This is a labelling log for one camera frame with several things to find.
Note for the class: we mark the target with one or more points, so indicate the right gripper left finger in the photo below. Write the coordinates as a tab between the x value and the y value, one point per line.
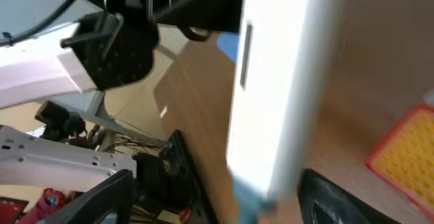
112	193

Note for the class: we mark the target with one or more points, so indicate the red and yellow tip box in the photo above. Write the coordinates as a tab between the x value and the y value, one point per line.
407	156

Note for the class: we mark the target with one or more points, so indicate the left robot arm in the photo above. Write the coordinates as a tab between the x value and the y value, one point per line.
118	54

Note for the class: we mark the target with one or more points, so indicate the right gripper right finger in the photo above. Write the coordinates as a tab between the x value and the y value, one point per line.
325	203

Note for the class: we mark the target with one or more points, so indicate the blue cloth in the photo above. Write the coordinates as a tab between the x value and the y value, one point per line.
229	45

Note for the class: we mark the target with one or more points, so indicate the mounting rail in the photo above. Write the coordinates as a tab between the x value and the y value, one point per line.
184	176

